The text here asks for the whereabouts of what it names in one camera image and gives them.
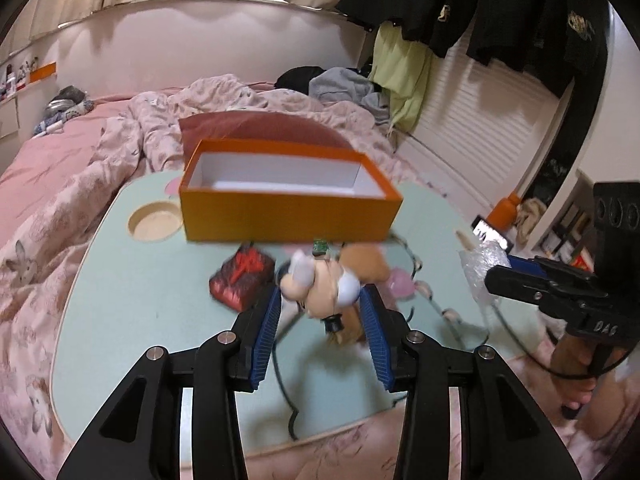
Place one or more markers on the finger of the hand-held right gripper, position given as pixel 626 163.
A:
pixel 522 263
pixel 515 287

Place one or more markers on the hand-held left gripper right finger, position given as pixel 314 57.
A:
pixel 375 335

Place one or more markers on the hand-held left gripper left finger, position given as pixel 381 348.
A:
pixel 265 340

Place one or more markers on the clear plastic bag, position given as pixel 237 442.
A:
pixel 480 265

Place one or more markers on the orange cardboard box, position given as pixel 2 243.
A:
pixel 285 215

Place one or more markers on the person's right hand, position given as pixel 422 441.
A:
pixel 575 360

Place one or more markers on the smartphone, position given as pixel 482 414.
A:
pixel 492 234

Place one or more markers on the beige cloth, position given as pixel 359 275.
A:
pixel 530 212

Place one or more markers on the orange bottle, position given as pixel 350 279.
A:
pixel 505 210

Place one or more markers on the red black cube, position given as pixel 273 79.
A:
pixel 242 275

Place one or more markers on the green cartoon lap table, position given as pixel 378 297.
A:
pixel 150 280

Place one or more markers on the white louvered wardrobe doors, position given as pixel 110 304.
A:
pixel 480 110

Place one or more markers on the yellow-green garment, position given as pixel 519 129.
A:
pixel 400 75

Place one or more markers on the black hanging clothes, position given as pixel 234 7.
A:
pixel 500 5

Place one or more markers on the pink floral duvet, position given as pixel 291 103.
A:
pixel 75 185

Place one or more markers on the white padded headboard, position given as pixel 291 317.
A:
pixel 200 45

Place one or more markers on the blue grey clothes pile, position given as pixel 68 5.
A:
pixel 65 107

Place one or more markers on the orange flat box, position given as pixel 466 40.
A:
pixel 42 72

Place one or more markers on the row of small bottles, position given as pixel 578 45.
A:
pixel 12 80

